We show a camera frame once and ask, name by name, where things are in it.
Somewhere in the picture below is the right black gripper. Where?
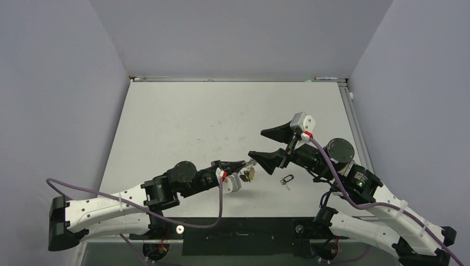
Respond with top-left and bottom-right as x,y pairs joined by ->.
249,120 -> 336,180

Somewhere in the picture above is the yellow key tag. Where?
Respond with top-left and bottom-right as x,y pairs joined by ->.
246,168 -> 256,182

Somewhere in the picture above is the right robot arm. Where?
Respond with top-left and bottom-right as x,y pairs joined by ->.
249,124 -> 457,265

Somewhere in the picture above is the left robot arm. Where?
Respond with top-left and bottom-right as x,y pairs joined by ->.
48,161 -> 254,252

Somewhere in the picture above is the loose key black tag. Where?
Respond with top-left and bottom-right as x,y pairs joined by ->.
280,175 -> 294,191

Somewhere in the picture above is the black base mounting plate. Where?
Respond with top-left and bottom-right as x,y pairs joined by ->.
130,217 -> 336,257

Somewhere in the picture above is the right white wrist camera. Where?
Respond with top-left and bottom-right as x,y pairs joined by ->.
289,112 -> 316,142

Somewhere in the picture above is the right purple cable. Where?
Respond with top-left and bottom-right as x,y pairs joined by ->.
306,134 -> 467,266

